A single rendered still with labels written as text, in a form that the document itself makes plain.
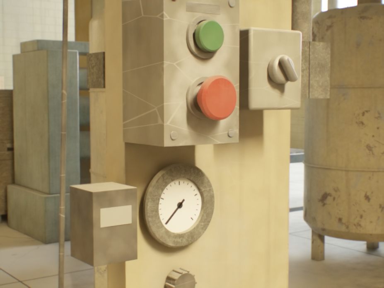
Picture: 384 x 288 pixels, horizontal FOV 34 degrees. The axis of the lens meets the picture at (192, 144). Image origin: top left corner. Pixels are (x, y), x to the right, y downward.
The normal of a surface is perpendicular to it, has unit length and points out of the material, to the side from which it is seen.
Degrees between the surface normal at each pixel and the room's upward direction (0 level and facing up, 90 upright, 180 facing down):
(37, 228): 90
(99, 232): 90
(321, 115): 90
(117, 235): 90
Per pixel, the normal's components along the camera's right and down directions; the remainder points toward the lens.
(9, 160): 0.59, 0.06
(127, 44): -0.81, 0.04
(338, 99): -0.65, 0.06
